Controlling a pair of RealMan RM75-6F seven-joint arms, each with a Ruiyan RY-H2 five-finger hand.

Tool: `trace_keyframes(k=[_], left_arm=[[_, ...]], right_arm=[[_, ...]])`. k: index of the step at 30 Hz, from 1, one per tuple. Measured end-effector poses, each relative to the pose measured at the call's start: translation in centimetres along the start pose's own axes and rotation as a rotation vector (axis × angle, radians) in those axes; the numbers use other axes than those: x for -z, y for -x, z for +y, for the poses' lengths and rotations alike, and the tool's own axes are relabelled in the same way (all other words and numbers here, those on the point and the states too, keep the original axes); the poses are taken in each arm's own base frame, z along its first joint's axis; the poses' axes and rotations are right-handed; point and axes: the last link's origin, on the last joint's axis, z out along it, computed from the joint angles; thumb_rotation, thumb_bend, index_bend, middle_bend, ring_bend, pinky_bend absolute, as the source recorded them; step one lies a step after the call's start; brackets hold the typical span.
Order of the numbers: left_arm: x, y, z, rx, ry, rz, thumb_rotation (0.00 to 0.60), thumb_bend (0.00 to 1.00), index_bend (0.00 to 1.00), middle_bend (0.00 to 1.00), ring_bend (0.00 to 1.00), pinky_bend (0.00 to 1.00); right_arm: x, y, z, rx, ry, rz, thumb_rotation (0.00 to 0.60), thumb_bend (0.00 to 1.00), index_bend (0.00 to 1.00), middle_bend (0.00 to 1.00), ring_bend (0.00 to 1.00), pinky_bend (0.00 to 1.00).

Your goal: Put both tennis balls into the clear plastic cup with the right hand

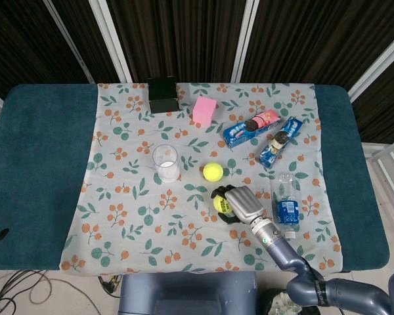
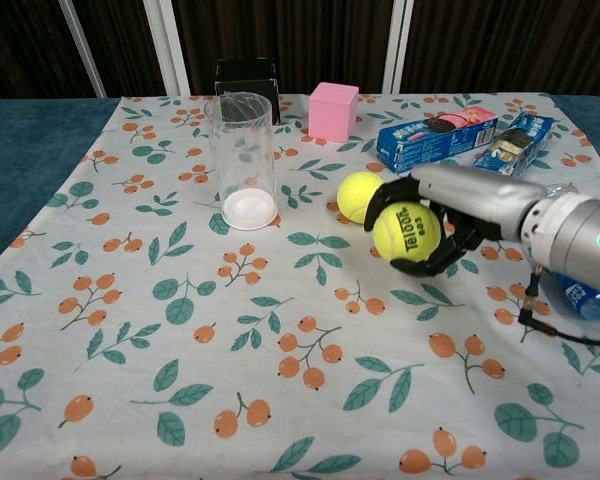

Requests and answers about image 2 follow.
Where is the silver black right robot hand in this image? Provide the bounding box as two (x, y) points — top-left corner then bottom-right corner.
(363, 164), (545, 278)

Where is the yellow Teloon printed tennis ball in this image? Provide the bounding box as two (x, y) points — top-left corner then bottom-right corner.
(372, 200), (441, 265)

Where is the plain yellow tennis ball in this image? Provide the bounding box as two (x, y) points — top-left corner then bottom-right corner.
(336, 171), (385, 225)

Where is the clear plastic tube container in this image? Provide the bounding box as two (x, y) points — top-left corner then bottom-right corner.
(203, 91), (282, 232)

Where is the blue pink cookie box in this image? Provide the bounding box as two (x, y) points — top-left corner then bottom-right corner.
(376, 105), (499, 174)

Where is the pink cube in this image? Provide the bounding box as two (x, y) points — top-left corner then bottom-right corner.
(307, 82), (360, 144)

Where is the clear blue-label water bottle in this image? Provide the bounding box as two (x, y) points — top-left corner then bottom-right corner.
(542, 182), (600, 337)

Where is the black box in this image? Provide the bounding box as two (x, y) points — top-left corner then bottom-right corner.
(215, 58), (283, 126)

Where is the floral leaf berry tablecloth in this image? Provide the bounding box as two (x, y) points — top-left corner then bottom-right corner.
(0, 92), (600, 480)

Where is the teal velvet table cover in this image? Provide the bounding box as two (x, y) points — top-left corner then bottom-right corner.
(0, 93), (600, 276)

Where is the white frame post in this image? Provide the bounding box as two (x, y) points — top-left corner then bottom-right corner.
(143, 0), (191, 96)
(382, 0), (415, 95)
(57, 0), (108, 99)

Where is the black cable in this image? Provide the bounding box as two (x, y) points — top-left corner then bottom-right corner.
(518, 267), (600, 346)

